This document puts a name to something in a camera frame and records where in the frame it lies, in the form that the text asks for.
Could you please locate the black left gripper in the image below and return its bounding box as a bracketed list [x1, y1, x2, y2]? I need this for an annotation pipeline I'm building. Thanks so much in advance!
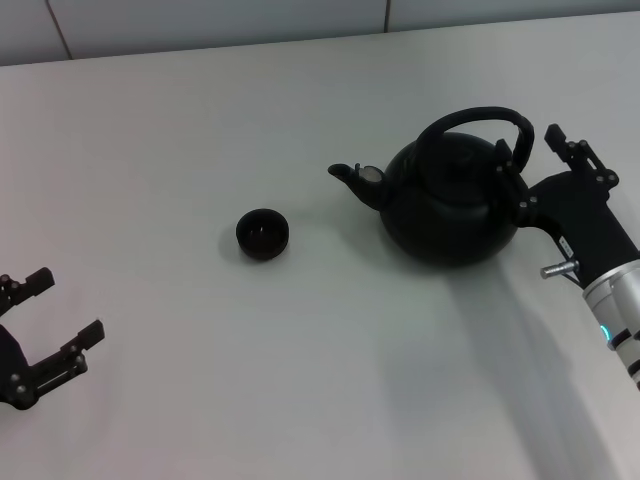
[0, 267, 106, 412]

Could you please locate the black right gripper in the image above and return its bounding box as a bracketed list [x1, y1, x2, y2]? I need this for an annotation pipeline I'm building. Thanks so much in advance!
[494, 123, 640, 287]

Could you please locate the black round teapot with handle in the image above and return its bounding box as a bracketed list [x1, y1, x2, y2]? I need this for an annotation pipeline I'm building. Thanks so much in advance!
[327, 105, 536, 268]

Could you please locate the dark brown round teacup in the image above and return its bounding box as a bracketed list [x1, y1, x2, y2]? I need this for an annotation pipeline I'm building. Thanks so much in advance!
[235, 209, 291, 262]

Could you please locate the silver right gripper stud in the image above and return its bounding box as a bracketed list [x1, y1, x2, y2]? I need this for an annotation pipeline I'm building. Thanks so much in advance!
[539, 259, 582, 279]

